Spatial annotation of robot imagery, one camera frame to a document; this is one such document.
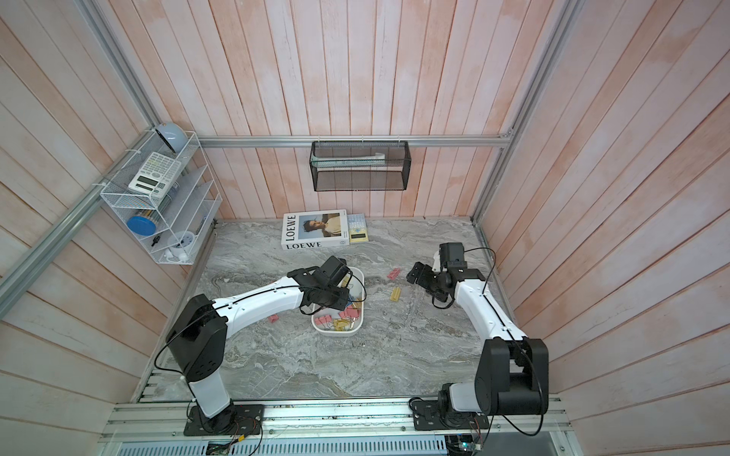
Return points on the white wire shelf rack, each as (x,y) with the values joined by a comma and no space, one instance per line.
(191,204)

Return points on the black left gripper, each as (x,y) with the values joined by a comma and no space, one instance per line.
(342,300)

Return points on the white storage box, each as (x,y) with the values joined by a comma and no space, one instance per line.
(331,322)

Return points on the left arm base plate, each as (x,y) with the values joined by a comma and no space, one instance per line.
(233,420)

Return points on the papers in mesh basket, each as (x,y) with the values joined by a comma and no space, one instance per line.
(348,162)

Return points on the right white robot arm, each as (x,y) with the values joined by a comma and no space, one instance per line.
(512,376)

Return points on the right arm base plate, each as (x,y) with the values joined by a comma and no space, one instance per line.
(435,415)

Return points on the yellow binder clip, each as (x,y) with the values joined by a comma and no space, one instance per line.
(394,294)

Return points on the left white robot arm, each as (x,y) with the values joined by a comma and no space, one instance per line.
(198,337)

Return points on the blue lid container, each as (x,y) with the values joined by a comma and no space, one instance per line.
(143,223)

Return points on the yellow blue calculator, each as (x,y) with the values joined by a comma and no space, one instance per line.
(357,226)

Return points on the white calculator on shelf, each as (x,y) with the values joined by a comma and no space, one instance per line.
(156,175)

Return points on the black mesh wall basket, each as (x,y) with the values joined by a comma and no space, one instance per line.
(394,176)

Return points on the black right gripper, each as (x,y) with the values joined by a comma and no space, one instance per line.
(423,278)

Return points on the white LOEWE book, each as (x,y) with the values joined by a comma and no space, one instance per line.
(315,230)

